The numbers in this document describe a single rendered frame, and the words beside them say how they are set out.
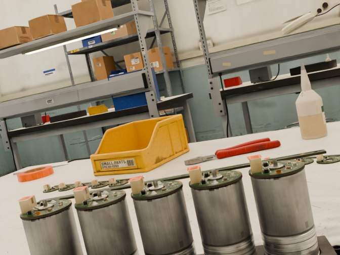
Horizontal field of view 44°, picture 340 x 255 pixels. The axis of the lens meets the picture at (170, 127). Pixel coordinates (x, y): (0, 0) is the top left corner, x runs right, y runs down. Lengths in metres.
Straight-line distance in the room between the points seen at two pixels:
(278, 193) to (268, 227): 0.02
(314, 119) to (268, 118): 4.16
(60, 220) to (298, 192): 0.11
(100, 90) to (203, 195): 2.76
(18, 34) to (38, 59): 2.55
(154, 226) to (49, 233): 0.05
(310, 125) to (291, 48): 1.95
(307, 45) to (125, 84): 1.17
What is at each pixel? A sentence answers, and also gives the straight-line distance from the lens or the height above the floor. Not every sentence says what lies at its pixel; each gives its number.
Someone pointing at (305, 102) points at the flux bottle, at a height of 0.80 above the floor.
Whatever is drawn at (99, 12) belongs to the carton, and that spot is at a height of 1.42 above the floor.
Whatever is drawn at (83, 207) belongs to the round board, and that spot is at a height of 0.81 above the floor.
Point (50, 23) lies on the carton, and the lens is 3.22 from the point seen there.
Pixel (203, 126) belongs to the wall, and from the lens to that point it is 4.92.
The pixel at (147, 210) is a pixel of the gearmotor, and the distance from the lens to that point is 0.19.
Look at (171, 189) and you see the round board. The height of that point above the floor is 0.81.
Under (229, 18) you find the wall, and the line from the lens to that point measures 4.78.
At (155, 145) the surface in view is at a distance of 0.59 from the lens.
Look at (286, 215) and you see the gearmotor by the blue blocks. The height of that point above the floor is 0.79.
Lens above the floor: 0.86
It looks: 6 degrees down
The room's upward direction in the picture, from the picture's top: 12 degrees counter-clockwise
